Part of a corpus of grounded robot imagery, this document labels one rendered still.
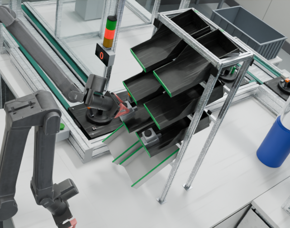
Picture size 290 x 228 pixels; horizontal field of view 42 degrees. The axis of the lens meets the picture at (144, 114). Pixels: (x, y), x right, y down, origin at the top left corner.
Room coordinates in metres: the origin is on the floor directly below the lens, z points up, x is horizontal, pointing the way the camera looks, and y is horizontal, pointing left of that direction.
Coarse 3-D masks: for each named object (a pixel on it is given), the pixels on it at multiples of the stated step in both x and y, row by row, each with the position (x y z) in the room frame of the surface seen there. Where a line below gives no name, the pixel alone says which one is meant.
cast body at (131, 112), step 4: (124, 104) 1.18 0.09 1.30; (128, 104) 1.19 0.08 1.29; (128, 108) 1.18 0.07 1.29; (132, 108) 1.21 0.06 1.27; (136, 108) 1.22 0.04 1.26; (128, 112) 1.18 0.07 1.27; (132, 112) 1.19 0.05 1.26; (120, 116) 1.16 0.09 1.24; (124, 116) 1.17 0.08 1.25; (128, 116) 1.18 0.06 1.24; (132, 116) 1.19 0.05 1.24
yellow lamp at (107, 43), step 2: (104, 36) 1.63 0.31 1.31; (104, 38) 1.63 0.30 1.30; (106, 38) 1.62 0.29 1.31; (104, 40) 1.62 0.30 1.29; (106, 40) 1.62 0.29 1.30; (108, 40) 1.62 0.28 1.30; (110, 40) 1.62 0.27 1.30; (112, 40) 1.63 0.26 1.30; (104, 42) 1.62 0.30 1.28; (106, 42) 1.62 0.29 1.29; (108, 42) 1.62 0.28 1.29; (110, 42) 1.62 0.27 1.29; (112, 42) 1.63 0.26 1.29; (104, 44) 1.62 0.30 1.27; (106, 44) 1.62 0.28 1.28; (108, 44) 1.62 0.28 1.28; (110, 44) 1.63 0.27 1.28; (112, 44) 1.64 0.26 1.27; (106, 46) 1.62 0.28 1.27; (108, 46) 1.62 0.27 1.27; (110, 46) 1.63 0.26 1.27
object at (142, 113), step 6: (156, 96) 1.33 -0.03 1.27; (132, 102) 1.28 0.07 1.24; (144, 102) 1.30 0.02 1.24; (138, 108) 1.27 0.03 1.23; (144, 108) 1.27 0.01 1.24; (138, 114) 1.23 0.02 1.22; (144, 114) 1.23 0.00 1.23; (126, 120) 1.20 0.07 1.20; (132, 120) 1.20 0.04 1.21; (138, 120) 1.20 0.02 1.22; (144, 120) 1.20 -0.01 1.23; (150, 120) 1.19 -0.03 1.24; (126, 126) 1.15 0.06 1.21; (132, 126) 1.17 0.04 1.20; (138, 126) 1.16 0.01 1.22
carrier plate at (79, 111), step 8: (80, 104) 1.47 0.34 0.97; (72, 112) 1.39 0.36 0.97; (80, 112) 1.41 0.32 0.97; (80, 120) 1.35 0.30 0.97; (88, 120) 1.37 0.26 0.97; (112, 120) 1.42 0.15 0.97; (120, 120) 1.44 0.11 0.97; (88, 128) 1.31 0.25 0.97; (96, 128) 1.33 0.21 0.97; (104, 128) 1.35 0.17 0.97; (112, 128) 1.36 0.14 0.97; (88, 136) 1.27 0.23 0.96; (96, 136) 1.28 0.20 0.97
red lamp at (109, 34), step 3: (105, 27) 1.64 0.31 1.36; (105, 30) 1.63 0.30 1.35; (108, 30) 1.62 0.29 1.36; (111, 30) 1.62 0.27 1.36; (114, 30) 1.63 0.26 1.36; (105, 33) 1.62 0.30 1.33; (108, 33) 1.62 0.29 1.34; (111, 33) 1.62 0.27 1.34; (105, 36) 1.62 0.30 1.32; (108, 36) 1.62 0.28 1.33; (111, 36) 1.62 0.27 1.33
